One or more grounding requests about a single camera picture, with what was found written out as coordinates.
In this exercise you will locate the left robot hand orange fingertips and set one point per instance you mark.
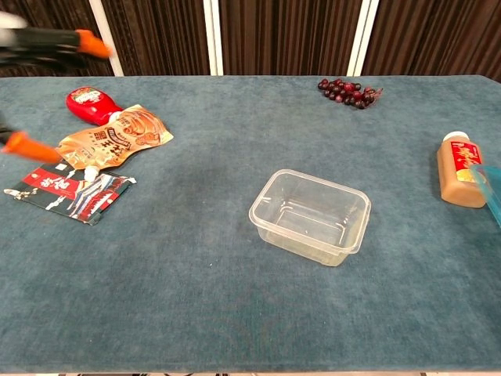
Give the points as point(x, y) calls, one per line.
point(47, 43)

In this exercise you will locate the clear blue plastic container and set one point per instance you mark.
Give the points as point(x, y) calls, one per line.
point(493, 188)

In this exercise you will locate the dark red snack packet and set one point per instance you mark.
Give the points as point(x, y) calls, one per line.
point(62, 192)

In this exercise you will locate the dark slatted partition panel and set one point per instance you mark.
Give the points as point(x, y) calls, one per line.
point(438, 35)
point(51, 8)
point(164, 35)
point(289, 35)

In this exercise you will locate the dark red grape bunch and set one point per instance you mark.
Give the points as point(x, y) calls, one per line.
point(348, 93)

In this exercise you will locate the red ketchup bottle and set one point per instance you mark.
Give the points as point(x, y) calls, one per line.
point(88, 103)

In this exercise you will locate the blue velvet table cover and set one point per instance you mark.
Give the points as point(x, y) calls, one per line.
point(195, 274)

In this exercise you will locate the brown drink bottle red label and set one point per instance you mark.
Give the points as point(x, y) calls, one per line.
point(456, 176)

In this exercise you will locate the orange spout pouch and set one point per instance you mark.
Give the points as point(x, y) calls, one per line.
point(113, 143)

